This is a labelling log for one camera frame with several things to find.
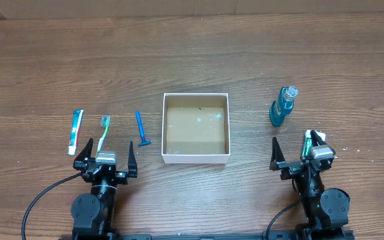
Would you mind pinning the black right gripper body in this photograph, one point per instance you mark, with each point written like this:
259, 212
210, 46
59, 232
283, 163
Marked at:
290, 168

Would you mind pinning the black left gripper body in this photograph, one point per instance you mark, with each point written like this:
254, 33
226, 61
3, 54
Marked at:
122, 177

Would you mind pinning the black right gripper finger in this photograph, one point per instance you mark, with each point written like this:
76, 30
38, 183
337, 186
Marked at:
318, 138
277, 154

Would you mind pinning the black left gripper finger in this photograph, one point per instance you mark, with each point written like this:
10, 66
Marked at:
132, 164
86, 152

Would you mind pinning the green white soap packet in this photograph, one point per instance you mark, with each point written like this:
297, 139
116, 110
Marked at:
307, 145

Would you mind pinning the blue disposable razor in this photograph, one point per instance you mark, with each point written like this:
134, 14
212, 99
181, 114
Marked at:
143, 142

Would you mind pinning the green white toothbrush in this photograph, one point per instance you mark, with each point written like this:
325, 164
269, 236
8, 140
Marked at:
105, 123

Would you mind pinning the teal white toothpaste tube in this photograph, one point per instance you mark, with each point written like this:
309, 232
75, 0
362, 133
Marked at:
74, 134

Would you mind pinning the blue mouthwash bottle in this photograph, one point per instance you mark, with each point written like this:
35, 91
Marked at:
283, 105

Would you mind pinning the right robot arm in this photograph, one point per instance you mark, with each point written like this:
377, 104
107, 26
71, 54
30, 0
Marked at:
326, 210

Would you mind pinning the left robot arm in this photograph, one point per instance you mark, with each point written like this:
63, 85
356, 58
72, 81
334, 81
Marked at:
93, 212

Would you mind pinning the white square open box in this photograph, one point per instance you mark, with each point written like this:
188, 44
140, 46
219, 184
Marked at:
195, 128

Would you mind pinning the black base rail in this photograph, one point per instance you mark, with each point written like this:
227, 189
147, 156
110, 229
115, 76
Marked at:
205, 236

